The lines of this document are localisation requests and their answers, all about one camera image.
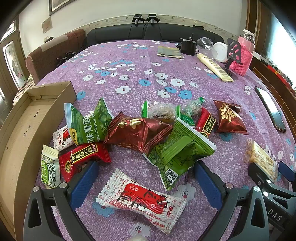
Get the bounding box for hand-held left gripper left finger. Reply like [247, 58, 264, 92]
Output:
[23, 161, 100, 241]

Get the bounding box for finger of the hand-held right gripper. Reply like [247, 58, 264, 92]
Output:
[247, 163, 276, 186]
[277, 161, 296, 184]

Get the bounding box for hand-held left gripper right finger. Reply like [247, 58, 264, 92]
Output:
[194, 160, 272, 241]

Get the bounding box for red snack packet yellow label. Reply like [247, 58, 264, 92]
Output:
[58, 143, 112, 183]

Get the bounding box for white green lime candy packet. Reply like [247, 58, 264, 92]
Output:
[41, 145, 61, 189]

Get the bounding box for small white red snack packet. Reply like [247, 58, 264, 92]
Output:
[53, 125, 75, 152]

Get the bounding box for large dark red snack packet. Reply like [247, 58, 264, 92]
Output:
[103, 111, 174, 154]

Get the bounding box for brown cardboard box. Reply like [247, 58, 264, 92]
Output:
[0, 81, 77, 237]

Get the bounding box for green snack packet white edges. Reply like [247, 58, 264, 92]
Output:
[143, 118, 215, 192]

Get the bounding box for green pea snack packet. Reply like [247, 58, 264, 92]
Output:
[64, 97, 114, 146]

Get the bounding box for dark red gold print packet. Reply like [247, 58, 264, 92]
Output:
[213, 100, 248, 135]

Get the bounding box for long white red snack packet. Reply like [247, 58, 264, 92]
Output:
[96, 169, 187, 235]

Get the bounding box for black smartphone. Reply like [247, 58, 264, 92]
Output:
[254, 86, 287, 133]

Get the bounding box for clear green wrapped candy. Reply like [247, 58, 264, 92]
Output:
[181, 97, 206, 117]

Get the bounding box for clear snack packet green ends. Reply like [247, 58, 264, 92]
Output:
[141, 101, 196, 127]

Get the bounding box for wooden cabinet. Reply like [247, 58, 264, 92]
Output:
[250, 51, 296, 98]

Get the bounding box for patterned blanket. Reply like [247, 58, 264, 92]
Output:
[13, 80, 36, 105]

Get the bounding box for cream tube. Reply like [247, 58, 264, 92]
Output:
[197, 53, 234, 82]

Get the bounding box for bottle in pink knitted sleeve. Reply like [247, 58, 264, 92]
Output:
[229, 29, 256, 76]

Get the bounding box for black phone stand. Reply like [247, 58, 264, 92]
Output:
[223, 37, 244, 81]

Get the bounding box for white round lid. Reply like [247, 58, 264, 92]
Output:
[212, 42, 229, 63]

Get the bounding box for black devices on seat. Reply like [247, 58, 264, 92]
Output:
[55, 52, 77, 67]

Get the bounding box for purple floral tablecloth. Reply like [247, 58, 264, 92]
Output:
[35, 39, 296, 241]

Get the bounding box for brown armchair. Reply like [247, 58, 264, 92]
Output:
[25, 29, 86, 84]

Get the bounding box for olive green book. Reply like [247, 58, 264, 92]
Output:
[157, 46, 184, 59]

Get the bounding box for wooden glass door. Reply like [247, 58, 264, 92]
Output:
[0, 16, 26, 112]

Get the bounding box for black sofa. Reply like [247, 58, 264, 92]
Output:
[86, 22, 226, 47]

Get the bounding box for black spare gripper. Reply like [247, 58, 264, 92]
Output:
[132, 14, 145, 25]
[147, 13, 160, 25]

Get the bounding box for wall plaque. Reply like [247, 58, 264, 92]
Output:
[42, 17, 53, 33]

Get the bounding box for framed wall picture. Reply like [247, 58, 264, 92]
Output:
[48, 0, 77, 16]

